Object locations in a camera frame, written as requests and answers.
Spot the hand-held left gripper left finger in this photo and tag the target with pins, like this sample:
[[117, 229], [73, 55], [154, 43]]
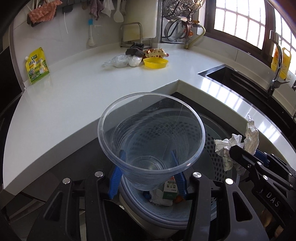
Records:
[[115, 185]]

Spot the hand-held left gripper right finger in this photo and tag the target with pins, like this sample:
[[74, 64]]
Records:
[[180, 185]]

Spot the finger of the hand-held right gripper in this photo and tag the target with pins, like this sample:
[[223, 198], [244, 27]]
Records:
[[249, 162], [262, 154]]

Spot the green and white carton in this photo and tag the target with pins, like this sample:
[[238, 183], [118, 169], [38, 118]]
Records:
[[170, 191]]

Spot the orange wrapper scrap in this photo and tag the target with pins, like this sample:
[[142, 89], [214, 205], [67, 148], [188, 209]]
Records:
[[178, 199]]

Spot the white paper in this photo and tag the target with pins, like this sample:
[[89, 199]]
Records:
[[251, 136]]

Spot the grey perforated trash bin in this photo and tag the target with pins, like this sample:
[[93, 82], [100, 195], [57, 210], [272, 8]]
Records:
[[215, 162]]

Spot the clear plastic cup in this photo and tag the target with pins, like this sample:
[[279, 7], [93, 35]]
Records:
[[129, 150]]

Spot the steel sink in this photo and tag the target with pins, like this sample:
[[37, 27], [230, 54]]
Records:
[[242, 78]]

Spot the yellow oil bottle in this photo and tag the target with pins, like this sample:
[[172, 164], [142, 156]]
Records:
[[284, 62]]

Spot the steel kitchen faucet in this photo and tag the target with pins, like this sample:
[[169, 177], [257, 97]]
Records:
[[279, 60]]

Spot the crumpled clear plastic bag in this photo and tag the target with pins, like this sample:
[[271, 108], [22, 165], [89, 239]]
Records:
[[116, 61]]

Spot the yellow plastic bowl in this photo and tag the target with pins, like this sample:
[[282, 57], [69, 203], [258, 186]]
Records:
[[155, 63]]

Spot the white tissue ball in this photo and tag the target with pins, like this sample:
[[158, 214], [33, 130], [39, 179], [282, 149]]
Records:
[[134, 61]]

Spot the brown snack wrapper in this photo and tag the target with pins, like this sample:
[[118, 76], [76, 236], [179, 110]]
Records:
[[156, 53]]

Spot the dark crumpled cloth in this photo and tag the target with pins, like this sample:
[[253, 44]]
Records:
[[136, 48]]

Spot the barred window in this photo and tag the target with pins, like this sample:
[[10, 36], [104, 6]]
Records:
[[238, 18]]

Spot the yellow green seasoning pouch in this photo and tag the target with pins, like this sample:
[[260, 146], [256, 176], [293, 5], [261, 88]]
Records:
[[37, 67]]

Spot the black lid rack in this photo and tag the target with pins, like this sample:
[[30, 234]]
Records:
[[171, 41]]

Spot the blue white bottle brush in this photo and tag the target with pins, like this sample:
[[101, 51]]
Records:
[[90, 41]]

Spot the steel cutting board rack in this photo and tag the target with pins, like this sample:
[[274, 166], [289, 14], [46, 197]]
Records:
[[121, 34]]

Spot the perforated steel steamer plate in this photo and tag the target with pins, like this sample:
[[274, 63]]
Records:
[[180, 7]]

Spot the white rice paddle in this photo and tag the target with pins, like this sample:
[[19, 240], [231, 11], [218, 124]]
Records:
[[118, 16]]

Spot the white cutting board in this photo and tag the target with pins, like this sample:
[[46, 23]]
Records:
[[148, 18]]

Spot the grey hanging cloth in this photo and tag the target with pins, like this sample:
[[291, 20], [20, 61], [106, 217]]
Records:
[[96, 9]]

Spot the white hanging cloth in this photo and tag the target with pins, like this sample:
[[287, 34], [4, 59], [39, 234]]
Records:
[[107, 7]]

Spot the pink dish cloth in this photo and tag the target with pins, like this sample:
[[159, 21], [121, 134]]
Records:
[[44, 11]]

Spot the white wall socket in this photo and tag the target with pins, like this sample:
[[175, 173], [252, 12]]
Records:
[[291, 78]]

